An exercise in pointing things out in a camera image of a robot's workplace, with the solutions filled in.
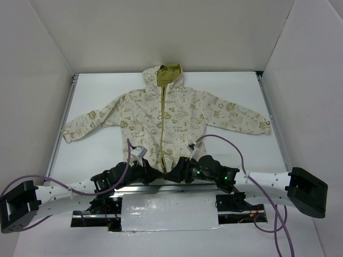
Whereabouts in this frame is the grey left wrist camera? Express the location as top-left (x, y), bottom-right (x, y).
top-left (131, 146), bottom-right (147, 166)

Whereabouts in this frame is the aluminium left frame rail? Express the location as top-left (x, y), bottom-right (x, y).
top-left (46, 74), bottom-right (79, 177)

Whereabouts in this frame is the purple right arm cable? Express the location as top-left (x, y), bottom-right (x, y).
top-left (195, 133), bottom-right (295, 257)

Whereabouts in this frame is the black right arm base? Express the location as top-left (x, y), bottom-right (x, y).
top-left (214, 192), bottom-right (264, 213)

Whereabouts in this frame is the cream green printed hooded jacket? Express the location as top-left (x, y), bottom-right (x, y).
top-left (62, 64), bottom-right (271, 173)

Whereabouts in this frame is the aluminium right frame rail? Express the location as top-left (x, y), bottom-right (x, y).
top-left (255, 71), bottom-right (293, 172)

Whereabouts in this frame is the white foam board cover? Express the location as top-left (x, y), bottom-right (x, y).
top-left (121, 193), bottom-right (220, 232)

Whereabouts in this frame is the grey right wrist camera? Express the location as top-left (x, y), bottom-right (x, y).
top-left (187, 140), bottom-right (201, 161)

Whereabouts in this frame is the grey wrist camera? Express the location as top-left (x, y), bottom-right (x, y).
top-left (131, 146), bottom-right (147, 166)
top-left (187, 140), bottom-right (201, 161)

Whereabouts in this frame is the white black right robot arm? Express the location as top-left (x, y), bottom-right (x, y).
top-left (164, 155), bottom-right (328, 218)

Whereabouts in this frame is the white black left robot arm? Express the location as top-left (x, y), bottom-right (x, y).
top-left (1, 160), bottom-right (162, 233)

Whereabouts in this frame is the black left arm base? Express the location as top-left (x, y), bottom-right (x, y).
top-left (84, 195), bottom-right (123, 232)

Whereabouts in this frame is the aluminium frame rail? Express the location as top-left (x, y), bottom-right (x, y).
top-left (46, 74), bottom-right (79, 177)
top-left (255, 71), bottom-right (293, 172)

